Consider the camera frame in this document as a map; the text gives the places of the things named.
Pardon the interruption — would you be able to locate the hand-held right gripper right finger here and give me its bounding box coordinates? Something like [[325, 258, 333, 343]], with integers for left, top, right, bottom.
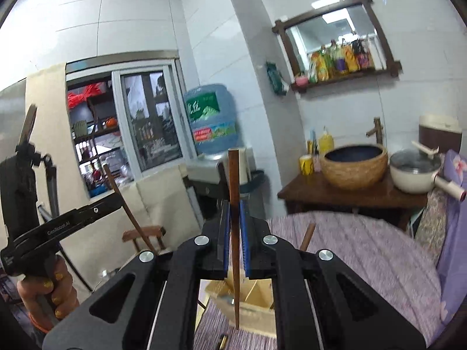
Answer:
[[239, 202, 427, 350]]

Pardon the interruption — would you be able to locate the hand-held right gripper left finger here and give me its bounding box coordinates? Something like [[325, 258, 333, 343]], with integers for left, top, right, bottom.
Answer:
[[44, 200, 231, 350]]

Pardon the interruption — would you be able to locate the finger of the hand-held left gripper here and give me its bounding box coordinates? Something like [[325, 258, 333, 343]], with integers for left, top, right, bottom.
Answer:
[[76, 194, 126, 224]]

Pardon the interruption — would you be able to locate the brown wooden chopstick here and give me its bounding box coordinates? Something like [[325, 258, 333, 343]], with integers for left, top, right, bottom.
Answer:
[[227, 148, 242, 329], [299, 223, 316, 252], [103, 163, 156, 254]]

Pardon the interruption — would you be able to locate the cream perforated utensil holder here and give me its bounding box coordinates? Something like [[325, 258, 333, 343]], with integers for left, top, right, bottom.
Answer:
[[199, 277, 278, 338]]

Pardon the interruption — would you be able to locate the person's left hand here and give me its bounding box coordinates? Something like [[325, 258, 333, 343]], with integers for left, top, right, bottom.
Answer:
[[16, 257, 80, 332]]

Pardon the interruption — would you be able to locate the wooden chair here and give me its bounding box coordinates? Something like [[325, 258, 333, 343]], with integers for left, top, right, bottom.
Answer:
[[122, 226, 166, 254]]

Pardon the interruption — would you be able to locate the dark blue roll holder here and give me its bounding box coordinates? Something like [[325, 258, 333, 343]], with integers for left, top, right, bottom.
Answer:
[[241, 169, 266, 199]]

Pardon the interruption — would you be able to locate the mounted phone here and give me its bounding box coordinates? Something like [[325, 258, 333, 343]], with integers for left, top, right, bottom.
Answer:
[[18, 104, 38, 145]]

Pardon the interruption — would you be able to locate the cluttered shelf behind window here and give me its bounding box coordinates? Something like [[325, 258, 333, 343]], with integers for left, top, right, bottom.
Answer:
[[67, 80, 125, 197]]

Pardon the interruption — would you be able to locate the water dispenser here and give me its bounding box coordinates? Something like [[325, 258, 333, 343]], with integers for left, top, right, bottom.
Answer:
[[186, 148, 256, 212]]

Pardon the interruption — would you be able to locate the paper towel roll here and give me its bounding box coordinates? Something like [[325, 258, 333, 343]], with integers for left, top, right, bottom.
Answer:
[[237, 147, 250, 186]]

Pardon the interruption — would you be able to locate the beige fabric screen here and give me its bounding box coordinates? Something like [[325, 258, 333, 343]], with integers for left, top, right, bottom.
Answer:
[[0, 62, 205, 300]]

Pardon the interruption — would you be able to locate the dark wooden counter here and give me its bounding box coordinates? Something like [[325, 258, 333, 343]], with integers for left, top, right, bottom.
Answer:
[[277, 171, 429, 227]]

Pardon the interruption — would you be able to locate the sliding window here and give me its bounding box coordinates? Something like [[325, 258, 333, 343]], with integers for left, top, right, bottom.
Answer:
[[66, 58, 199, 198]]

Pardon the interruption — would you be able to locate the yellow cup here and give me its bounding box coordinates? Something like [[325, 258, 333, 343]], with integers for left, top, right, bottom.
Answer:
[[299, 154, 315, 176]]

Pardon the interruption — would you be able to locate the purple striped tablecloth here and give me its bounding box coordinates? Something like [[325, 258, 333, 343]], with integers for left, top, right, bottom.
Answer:
[[193, 211, 444, 350]]

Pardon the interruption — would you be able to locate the blue water jug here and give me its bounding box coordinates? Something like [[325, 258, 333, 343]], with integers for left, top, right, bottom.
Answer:
[[183, 84, 239, 155]]

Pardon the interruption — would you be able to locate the wicker wash basin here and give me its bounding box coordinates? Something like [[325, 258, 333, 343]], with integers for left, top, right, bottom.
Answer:
[[320, 143, 388, 190]]

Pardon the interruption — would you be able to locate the yellow soap pump bottle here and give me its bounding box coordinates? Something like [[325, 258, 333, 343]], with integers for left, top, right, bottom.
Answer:
[[318, 127, 334, 154]]

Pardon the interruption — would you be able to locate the green hanging pouch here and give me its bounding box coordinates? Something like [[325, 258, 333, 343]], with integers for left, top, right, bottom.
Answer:
[[266, 61, 289, 96]]

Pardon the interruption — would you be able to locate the bamboo style faucet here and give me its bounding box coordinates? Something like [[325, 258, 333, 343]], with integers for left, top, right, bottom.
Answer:
[[366, 117, 385, 144]]

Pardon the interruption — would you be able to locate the brown patterned cloth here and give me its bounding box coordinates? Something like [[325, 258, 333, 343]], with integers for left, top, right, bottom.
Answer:
[[416, 188, 448, 263]]

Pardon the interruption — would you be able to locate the green yellow packet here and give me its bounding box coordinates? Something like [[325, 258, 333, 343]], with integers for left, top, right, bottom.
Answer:
[[309, 53, 322, 83]]

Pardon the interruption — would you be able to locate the yellow oil bottle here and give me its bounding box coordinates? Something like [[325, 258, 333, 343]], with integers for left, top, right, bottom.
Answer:
[[317, 45, 331, 81]]

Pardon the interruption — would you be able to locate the purple label bottle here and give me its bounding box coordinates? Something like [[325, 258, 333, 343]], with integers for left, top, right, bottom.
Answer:
[[330, 40, 347, 77]]

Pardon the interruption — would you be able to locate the purple floral cloth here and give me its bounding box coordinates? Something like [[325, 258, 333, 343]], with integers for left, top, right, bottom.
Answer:
[[436, 149, 467, 325]]

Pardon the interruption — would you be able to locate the amber bottle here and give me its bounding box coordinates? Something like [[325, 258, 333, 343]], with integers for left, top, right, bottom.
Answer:
[[343, 40, 360, 74]]

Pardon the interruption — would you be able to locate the brown white rice cooker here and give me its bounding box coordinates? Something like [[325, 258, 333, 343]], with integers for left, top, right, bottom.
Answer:
[[419, 115, 463, 154]]

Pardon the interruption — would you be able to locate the wooden framed mirror shelf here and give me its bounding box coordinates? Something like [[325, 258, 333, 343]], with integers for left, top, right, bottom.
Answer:
[[272, 0, 402, 93]]

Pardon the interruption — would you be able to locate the cream pot with handle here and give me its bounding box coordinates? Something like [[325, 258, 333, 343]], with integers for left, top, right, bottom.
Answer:
[[390, 148, 467, 201]]

